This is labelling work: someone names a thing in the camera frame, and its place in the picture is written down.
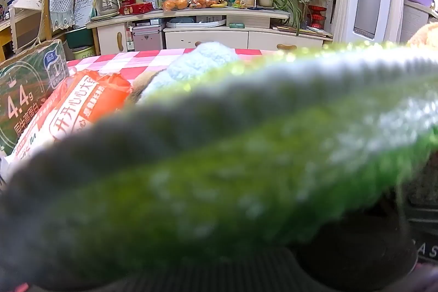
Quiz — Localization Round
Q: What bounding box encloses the green and grey fuzzy sock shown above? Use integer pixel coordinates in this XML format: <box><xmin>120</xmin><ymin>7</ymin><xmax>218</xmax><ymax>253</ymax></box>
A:
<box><xmin>0</xmin><ymin>41</ymin><xmax>438</xmax><ymax>282</ymax></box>

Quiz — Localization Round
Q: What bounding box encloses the brown fuzzy sock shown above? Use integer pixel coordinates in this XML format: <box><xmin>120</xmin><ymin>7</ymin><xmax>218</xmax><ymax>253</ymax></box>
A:
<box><xmin>128</xmin><ymin>71</ymin><xmax>161</xmax><ymax>104</ymax></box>

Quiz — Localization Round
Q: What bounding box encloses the green printed cardboard box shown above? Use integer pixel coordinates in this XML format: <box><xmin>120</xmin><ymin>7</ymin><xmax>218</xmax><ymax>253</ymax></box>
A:
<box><xmin>0</xmin><ymin>39</ymin><xmax>71</xmax><ymax>157</ymax></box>

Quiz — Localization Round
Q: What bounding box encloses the peach fuzzy sock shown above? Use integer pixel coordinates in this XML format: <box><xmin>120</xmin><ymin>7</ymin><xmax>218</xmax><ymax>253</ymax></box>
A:
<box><xmin>407</xmin><ymin>23</ymin><xmax>438</xmax><ymax>48</ymax></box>

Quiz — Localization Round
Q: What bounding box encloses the potted spider plant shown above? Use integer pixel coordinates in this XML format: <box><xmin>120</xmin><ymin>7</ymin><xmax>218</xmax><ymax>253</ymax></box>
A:
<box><xmin>257</xmin><ymin>0</ymin><xmax>309</xmax><ymax>36</ymax></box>

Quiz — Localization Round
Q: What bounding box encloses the light blue fuzzy sock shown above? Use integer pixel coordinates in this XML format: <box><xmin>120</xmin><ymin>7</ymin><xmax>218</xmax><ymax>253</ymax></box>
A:
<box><xmin>139</xmin><ymin>42</ymin><xmax>240</xmax><ymax>99</ymax></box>

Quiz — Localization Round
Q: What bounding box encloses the cream tv cabinet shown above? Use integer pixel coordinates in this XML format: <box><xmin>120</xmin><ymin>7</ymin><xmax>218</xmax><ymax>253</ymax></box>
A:
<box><xmin>85</xmin><ymin>6</ymin><xmax>334</xmax><ymax>55</ymax></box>

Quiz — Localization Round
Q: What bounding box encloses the white oval tray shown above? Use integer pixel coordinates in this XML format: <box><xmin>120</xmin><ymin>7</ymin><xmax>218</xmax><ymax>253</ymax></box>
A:
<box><xmin>166</xmin><ymin>16</ymin><xmax>227</xmax><ymax>29</ymax></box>

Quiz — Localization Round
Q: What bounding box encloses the pink metal case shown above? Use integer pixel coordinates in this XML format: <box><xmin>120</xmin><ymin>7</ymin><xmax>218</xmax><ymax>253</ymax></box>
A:
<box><xmin>132</xmin><ymin>24</ymin><xmax>163</xmax><ymax>51</ymax></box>

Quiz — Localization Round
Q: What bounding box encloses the red checkered tablecloth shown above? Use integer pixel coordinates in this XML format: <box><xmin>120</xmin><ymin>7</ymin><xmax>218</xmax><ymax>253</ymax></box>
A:
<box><xmin>67</xmin><ymin>47</ymin><xmax>284</xmax><ymax>87</ymax></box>

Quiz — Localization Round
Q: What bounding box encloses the red gift box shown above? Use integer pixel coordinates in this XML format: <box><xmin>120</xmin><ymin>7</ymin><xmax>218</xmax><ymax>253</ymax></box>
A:
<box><xmin>119</xmin><ymin>2</ymin><xmax>153</xmax><ymax>15</ymax></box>

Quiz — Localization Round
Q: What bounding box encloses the orange snack bag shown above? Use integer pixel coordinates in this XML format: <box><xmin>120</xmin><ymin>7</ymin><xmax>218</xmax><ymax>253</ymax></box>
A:
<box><xmin>7</xmin><ymin>70</ymin><xmax>132</xmax><ymax>173</ymax></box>

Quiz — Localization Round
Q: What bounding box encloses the light green trash bin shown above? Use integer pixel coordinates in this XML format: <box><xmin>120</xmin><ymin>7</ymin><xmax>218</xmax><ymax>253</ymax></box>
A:
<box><xmin>72</xmin><ymin>46</ymin><xmax>100</xmax><ymax>62</ymax></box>

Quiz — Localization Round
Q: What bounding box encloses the white glass lantern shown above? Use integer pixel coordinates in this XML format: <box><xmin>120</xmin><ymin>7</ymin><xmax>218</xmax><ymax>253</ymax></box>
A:
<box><xmin>93</xmin><ymin>0</ymin><xmax>120</xmax><ymax>17</ymax></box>

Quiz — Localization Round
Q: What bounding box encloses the dark green plastic basin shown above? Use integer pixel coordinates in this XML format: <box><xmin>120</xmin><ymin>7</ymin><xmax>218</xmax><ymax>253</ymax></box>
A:
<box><xmin>65</xmin><ymin>27</ymin><xmax>94</xmax><ymax>50</ymax></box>

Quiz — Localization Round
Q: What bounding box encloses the white printed paper card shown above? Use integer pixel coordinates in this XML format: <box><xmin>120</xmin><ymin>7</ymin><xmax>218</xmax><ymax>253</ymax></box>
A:
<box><xmin>73</xmin><ymin>0</ymin><xmax>96</xmax><ymax>27</ymax></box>

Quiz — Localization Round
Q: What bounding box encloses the lace chair cover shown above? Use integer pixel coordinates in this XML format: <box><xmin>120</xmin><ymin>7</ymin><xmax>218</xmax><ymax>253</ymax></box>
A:
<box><xmin>44</xmin><ymin>0</ymin><xmax>75</xmax><ymax>32</ymax></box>

